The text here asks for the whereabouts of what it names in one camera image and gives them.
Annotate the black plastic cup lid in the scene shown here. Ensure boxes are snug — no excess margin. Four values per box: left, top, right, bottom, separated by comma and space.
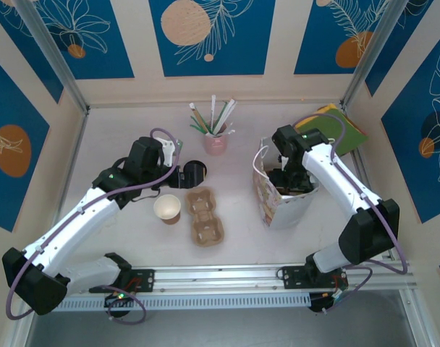
185, 160, 209, 181

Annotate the white paper bag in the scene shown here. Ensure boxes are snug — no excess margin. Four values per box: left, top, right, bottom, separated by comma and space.
251, 135, 321, 230

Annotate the brown paper cup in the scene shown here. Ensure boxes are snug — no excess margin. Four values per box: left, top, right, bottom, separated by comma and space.
153, 194, 182, 226

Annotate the pink straw holder cup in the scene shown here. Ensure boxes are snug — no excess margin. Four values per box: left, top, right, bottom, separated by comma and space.
204, 121, 229, 157

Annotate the cardboard cup carrier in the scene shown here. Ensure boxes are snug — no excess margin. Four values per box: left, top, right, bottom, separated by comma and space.
185, 187, 227, 249

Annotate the kraft brown straw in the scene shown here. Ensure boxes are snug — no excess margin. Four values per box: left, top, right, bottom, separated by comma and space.
189, 102, 209, 135

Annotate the white paper-wrapped straw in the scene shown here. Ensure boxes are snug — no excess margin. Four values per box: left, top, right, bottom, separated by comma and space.
210, 94, 218, 134
216, 98, 239, 133

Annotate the green striped wrapped straw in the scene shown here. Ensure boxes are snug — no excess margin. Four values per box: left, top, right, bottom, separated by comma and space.
213, 100, 229, 134

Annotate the red paper napkin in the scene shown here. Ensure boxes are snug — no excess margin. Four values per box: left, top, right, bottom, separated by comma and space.
344, 114, 369, 140

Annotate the black base electronics module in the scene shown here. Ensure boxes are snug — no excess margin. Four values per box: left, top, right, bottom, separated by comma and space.
308, 287, 347, 314
103, 288, 135, 320

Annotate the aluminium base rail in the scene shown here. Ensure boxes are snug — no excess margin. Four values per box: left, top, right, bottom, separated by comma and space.
19, 260, 416, 294

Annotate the white slotted cable duct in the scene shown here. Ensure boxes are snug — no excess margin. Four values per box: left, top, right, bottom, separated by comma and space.
34, 292, 312, 312

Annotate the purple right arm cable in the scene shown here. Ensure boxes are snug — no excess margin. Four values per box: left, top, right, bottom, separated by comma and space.
293, 113, 410, 315

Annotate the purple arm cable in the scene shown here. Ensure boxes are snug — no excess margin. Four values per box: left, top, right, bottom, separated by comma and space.
4, 127, 181, 325
293, 113, 410, 315

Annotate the aluminium corner post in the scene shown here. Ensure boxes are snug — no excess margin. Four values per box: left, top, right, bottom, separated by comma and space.
14, 0, 90, 116
341, 0, 405, 111

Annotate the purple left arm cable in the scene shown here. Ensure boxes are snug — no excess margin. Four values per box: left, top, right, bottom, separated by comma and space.
4, 127, 181, 325

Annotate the aluminium front frame bar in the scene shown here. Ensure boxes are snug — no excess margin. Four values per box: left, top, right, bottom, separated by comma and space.
400, 288, 436, 347
8, 299, 38, 347

